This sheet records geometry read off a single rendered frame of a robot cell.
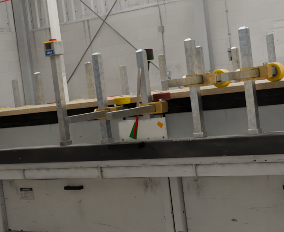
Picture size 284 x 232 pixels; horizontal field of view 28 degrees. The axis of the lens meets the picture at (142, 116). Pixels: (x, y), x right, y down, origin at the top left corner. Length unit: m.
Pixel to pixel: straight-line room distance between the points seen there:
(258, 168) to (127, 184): 0.86
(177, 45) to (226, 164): 8.32
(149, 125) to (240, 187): 0.51
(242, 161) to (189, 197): 0.51
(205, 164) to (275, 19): 7.55
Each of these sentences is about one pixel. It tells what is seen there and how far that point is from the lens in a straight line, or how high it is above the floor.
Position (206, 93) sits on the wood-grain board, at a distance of 2.61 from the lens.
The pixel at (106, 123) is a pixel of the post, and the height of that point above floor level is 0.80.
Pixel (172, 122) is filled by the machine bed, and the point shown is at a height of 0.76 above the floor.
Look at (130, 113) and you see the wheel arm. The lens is 2.39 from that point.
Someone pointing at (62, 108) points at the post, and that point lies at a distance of 2.89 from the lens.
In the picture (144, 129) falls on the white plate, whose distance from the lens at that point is 2.59.
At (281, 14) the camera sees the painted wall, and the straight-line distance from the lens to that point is 9.90.
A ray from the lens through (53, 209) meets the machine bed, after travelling 3.39.
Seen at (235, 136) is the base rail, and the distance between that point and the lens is 2.37.
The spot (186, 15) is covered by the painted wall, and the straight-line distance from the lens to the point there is 10.63.
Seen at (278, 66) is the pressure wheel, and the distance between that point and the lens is 2.49.
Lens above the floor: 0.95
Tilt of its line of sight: 3 degrees down
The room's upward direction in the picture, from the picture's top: 7 degrees counter-clockwise
